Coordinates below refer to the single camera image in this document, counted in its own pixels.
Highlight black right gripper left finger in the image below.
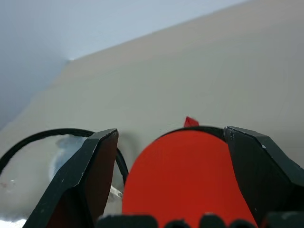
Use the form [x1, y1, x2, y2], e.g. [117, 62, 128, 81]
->
[24, 128, 119, 228]

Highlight red table tennis paddle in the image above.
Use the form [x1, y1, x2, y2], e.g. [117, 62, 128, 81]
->
[121, 116, 258, 228]

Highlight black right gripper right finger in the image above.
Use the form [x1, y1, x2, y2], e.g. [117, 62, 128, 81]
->
[224, 126, 304, 228]

